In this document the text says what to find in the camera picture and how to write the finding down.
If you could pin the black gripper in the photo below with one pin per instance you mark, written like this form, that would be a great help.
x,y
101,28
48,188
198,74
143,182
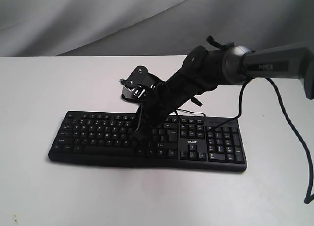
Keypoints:
x,y
169,96

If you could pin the grey backdrop cloth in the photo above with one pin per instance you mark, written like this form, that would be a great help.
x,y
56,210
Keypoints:
x,y
148,27

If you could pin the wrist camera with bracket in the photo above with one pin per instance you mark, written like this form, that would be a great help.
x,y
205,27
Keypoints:
x,y
140,85

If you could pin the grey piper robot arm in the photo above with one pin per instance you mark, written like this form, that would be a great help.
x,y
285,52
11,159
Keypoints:
x,y
204,70

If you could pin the black acer keyboard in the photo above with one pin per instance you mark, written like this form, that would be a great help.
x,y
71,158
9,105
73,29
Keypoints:
x,y
184,142

